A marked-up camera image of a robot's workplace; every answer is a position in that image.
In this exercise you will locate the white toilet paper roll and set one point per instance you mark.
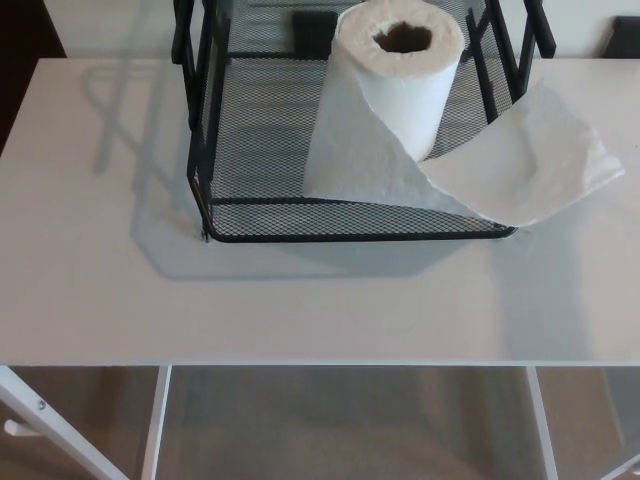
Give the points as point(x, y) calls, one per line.
point(400, 100)

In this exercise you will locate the black mesh file tray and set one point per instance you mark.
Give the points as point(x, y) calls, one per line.
point(250, 201)

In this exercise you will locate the white desk left leg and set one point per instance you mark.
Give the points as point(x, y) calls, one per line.
point(55, 422)

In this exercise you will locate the white desk leg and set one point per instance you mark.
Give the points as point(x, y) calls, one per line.
point(55, 422)
point(632, 469)

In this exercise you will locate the white desk right leg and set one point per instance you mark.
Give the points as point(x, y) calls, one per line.
point(632, 469)

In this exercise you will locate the dark brown cabinet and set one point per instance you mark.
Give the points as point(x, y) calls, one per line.
point(22, 55)

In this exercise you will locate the black chair back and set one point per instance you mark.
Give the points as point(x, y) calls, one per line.
point(625, 39)

